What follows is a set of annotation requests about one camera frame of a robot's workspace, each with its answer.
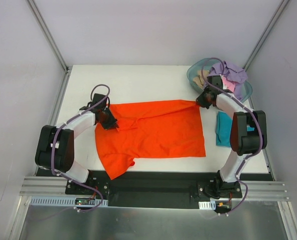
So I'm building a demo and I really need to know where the right aluminium frame post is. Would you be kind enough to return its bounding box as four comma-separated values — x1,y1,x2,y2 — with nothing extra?
243,0,291,71

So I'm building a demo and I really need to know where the beige t shirt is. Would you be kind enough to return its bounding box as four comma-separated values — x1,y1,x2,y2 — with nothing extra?
193,69,210,89

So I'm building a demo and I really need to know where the teal plastic basket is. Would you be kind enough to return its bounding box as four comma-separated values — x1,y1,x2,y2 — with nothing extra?
186,58,253,103

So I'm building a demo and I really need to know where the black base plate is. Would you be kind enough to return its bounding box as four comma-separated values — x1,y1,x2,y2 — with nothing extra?
65,170,242,209

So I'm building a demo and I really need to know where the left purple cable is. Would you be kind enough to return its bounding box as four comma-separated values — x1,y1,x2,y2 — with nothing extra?
49,84,112,213

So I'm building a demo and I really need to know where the pink t shirt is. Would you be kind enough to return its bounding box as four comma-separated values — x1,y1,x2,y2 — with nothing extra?
221,75,236,93

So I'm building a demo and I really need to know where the purple t shirt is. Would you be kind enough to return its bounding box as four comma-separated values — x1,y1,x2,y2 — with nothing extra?
209,61,248,100

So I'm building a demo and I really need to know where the orange t shirt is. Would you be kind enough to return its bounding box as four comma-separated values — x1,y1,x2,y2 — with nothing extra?
94,99,207,180

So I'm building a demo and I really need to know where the aluminium frame post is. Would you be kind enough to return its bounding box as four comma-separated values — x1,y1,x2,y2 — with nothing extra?
243,0,291,71
26,0,69,73

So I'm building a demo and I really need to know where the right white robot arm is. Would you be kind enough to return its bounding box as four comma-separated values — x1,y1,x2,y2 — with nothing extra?
196,75,267,199

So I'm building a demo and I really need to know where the teal folded t shirt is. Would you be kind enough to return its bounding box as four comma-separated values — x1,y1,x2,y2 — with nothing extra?
215,111,256,147

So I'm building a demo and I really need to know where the left aluminium frame post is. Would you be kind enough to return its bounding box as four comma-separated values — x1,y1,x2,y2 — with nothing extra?
26,0,69,73

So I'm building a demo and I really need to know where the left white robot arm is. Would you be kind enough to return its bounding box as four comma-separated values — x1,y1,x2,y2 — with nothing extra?
35,93,118,195

